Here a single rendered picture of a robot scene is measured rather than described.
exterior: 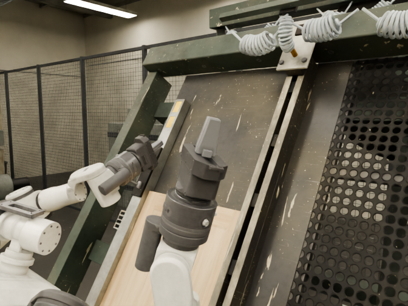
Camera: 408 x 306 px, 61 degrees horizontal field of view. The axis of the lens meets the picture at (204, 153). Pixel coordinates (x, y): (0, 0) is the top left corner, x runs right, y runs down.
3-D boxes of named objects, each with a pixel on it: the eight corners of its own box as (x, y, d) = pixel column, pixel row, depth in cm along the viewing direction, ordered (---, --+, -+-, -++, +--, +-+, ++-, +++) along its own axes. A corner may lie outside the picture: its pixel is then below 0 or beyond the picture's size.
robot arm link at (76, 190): (119, 184, 106) (83, 195, 110) (106, 159, 103) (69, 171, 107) (111, 195, 100) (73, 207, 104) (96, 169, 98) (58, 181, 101)
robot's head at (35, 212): (22, 254, 67) (26, 217, 66) (-13, 242, 70) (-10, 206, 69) (45, 243, 73) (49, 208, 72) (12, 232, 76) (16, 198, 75)
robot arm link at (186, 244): (207, 237, 55) (190, 298, 58) (215, 212, 66) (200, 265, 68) (140, 216, 56) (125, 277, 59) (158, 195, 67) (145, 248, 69)
